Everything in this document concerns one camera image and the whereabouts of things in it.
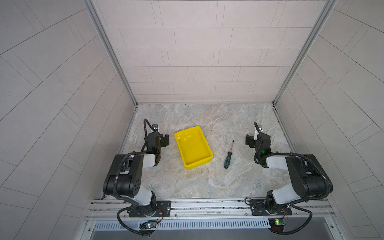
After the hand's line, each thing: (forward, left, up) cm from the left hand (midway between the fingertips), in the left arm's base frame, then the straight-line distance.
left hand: (161, 131), depth 94 cm
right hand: (-1, -60, 0) cm, 60 cm away
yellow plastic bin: (-11, -22, -2) cm, 24 cm away
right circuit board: (-47, -61, -4) cm, 77 cm away
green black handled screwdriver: (-18, -41, -2) cm, 45 cm away
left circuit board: (-48, -3, -1) cm, 48 cm away
